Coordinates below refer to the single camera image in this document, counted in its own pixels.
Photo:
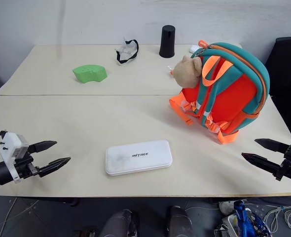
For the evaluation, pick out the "black office chair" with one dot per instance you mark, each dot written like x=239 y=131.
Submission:
x=287 y=74

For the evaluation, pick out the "white rectangular case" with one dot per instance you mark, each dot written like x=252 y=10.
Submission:
x=138 y=158

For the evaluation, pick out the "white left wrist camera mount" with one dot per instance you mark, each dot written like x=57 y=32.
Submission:
x=12 y=144

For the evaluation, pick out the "beige plush bear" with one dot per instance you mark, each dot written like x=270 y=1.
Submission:
x=186 y=72

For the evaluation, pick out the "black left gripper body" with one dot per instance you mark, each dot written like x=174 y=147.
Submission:
x=24 y=168

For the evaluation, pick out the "orange and teal backpack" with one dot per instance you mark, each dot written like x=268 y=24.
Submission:
x=234 y=93

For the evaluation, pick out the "dark rounded grey shape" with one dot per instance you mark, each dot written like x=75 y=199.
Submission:
x=180 y=222
x=119 y=223

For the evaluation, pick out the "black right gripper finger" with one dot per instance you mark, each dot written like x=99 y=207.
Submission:
x=261 y=161
x=271 y=145

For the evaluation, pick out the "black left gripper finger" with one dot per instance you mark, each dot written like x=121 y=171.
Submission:
x=54 y=166
x=43 y=146

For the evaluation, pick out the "blue metal tool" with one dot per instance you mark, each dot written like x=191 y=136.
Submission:
x=244 y=219

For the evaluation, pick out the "black cylinder cup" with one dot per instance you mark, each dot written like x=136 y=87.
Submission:
x=167 y=42

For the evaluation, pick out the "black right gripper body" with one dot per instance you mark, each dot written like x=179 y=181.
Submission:
x=289 y=163

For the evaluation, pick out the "small pink white trinket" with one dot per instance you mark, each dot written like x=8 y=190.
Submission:
x=170 y=70

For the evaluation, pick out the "green foam block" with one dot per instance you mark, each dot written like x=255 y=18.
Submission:
x=88 y=72

